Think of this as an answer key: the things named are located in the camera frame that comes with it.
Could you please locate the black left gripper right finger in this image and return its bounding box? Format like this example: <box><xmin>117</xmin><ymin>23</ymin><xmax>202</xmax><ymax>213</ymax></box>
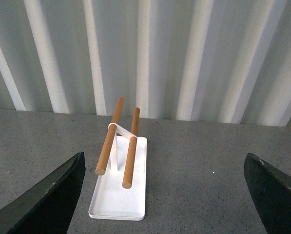
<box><xmin>244</xmin><ymin>153</ymin><xmax>291</xmax><ymax>234</ymax></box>

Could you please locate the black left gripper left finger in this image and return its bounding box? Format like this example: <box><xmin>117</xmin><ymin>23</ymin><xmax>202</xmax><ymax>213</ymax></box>
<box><xmin>0</xmin><ymin>152</ymin><xmax>85</xmax><ymax>234</ymax></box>

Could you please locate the white rack with wooden bars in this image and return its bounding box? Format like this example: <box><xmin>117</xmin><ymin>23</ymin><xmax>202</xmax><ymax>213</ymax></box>
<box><xmin>88</xmin><ymin>97</ymin><xmax>147</xmax><ymax>221</ymax></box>

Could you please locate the white pleated curtain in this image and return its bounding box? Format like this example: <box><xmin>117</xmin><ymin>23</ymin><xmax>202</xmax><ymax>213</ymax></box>
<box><xmin>0</xmin><ymin>0</ymin><xmax>291</xmax><ymax>126</ymax></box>

